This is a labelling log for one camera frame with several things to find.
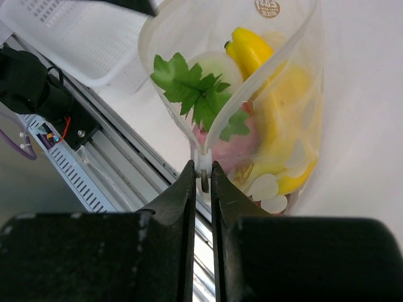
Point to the white radish with leaves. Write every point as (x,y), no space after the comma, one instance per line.
(196,90)

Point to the white slotted cable duct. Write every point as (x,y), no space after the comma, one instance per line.
(70,168)

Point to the clear polka dot zip bag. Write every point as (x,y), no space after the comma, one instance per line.
(251,32)

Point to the yellow banana bunch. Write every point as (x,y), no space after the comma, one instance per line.
(288,114)

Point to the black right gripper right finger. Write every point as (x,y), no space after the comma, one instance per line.
(264,257)

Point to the white plastic basket tray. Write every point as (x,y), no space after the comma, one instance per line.
(94,42)

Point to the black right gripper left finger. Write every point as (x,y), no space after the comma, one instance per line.
(145,255)

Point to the aluminium table edge rail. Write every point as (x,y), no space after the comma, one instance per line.
(128,171)

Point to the pink peach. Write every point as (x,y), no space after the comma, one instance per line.
(231,154)

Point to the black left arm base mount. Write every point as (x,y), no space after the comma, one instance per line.
(28,87)

